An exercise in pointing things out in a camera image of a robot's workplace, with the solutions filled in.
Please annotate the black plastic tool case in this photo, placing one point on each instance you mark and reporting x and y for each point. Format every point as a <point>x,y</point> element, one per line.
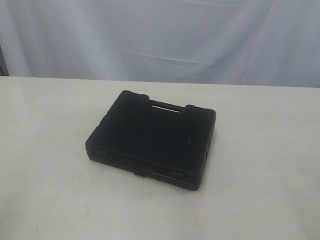
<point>154,139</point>

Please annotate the white backdrop curtain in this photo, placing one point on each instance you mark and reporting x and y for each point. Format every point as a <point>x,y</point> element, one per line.
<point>237,42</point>

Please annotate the black metal tripod frame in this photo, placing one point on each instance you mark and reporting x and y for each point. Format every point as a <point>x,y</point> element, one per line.
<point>3,66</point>

